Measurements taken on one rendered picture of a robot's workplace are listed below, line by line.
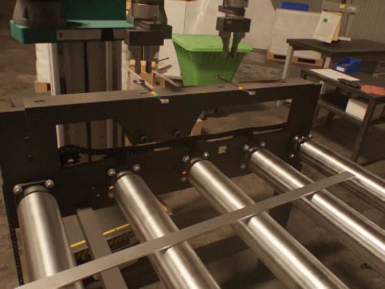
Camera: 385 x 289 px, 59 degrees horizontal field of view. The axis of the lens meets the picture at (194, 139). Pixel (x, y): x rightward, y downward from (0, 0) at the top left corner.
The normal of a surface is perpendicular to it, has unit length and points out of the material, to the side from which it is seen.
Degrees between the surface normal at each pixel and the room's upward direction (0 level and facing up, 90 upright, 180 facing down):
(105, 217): 0
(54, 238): 14
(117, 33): 90
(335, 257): 0
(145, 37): 90
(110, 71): 90
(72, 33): 90
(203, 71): 101
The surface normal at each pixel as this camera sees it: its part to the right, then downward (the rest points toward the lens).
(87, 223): 0.10, -0.90
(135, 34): 0.48, 0.43
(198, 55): 0.33, 0.60
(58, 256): 0.30, -0.90
